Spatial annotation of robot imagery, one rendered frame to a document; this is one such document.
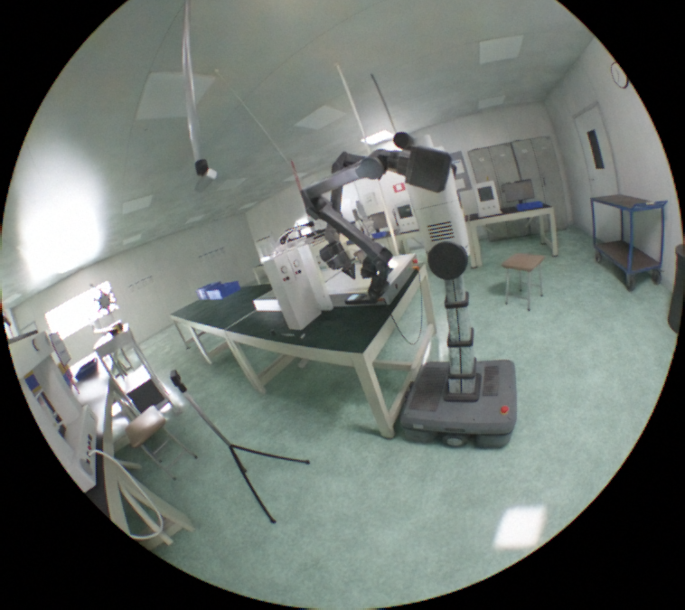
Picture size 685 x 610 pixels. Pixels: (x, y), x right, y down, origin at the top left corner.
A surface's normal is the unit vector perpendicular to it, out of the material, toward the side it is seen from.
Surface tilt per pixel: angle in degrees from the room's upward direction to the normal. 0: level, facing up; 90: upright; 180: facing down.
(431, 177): 90
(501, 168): 90
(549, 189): 90
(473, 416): 0
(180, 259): 90
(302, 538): 0
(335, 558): 0
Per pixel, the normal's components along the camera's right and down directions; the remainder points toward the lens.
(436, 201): -0.50, 0.35
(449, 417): -0.30, -0.93
